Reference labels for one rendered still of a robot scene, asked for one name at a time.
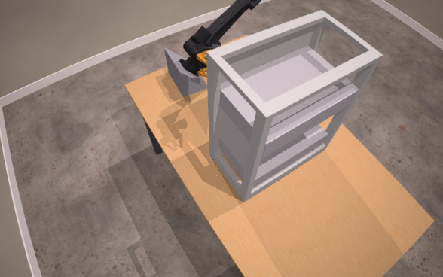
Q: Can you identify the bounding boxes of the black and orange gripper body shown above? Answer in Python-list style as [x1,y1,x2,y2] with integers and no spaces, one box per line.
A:
[189,45,209,72]

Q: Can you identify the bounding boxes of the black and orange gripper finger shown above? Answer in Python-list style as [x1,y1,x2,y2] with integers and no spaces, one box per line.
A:
[197,51,206,64]
[198,68,207,77]

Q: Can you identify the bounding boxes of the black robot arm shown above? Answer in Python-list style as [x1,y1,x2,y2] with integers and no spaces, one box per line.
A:
[179,0,261,76]

